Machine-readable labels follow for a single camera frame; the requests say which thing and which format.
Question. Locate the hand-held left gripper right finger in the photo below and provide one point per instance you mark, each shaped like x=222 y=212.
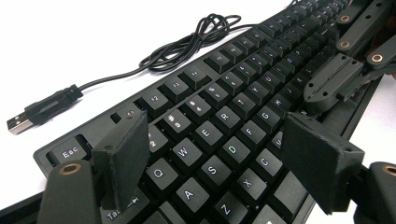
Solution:
x=317 y=161

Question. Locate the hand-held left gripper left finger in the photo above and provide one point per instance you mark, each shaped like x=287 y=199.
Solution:
x=121 y=158

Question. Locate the black computer keyboard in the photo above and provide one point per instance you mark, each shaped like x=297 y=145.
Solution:
x=224 y=116

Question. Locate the white board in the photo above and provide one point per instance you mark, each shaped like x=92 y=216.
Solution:
x=62 y=37

